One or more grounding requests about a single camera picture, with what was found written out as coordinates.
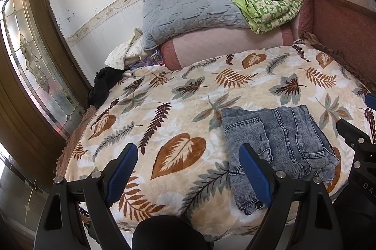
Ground black cloth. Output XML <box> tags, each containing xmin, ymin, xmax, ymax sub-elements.
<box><xmin>86</xmin><ymin>66</ymin><xmax>127</xmax><ymax>109</ymax></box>

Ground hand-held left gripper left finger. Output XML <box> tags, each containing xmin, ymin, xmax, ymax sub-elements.
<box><xmin>36</xmin><ymin>143</ymin><xmax>138</xmax><ymax>250</ymax></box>

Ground blue denim pants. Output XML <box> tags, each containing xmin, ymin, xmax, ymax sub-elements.
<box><xmin>220</xmin><ymin>105</ymin><xmax>341</xmax><ymax>217</ymax></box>

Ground beige leaf-printed blanket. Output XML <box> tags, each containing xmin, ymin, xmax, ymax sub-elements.
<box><xmin>63</xmin><ymin>43</ymin><xmax>376</xmax><ymax>242</ymax></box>

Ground grey quilted pillow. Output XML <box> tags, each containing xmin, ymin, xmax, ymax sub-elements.
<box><xmin>141</xmin><ymin>0</ymin><xmax>250</xmax><ymax>52</ymax></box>

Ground black round object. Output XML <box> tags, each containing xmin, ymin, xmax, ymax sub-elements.
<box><xmin>132</xmin><ymin>215</ymin><xmax>207</xmax><ymax>250</ymax></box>

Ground wooden door with patterned glass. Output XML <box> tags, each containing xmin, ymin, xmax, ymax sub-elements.
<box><xmin>0</xmin><ymin>0</ymin><xmax>93</xmax><ymax>183</ymax></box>

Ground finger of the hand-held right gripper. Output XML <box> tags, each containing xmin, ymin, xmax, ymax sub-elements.
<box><xmin>364</xmin><ymin>93</ymin><xmax>376</xmax><ymax>110</ymax></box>
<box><xmin>336</xmin><ymin>118</ymin><xmax>376</xmax><ymax>173</ymax></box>

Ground reddish-brown sofa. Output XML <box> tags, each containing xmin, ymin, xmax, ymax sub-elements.
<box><xmin>160</xmin><ymin>0</ymin><xmax>376</xmax><ymax>92</ymax></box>

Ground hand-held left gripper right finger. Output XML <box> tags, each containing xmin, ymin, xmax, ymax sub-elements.
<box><xmin>239</xmin><ymin>143</ymin><xmax>344</xmax><ymax>250</ymax></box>

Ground white cloth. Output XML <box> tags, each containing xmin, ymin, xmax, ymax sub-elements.
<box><xmin>104</xmin><ymin>28</ymin><xmax>145</xmax><ymax>69</ymax></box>

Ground green patterned quilt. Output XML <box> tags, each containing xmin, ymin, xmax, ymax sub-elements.
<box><xmin>216</xmin><ymin>0</ymin><xmax>306</xmax><ymax>35</ymax></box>

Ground purple printed item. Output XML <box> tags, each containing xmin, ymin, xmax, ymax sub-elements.
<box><xmin>129</xmin><ymin>51</ymin><xmax>165</xmax><ymax>71</ymax></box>

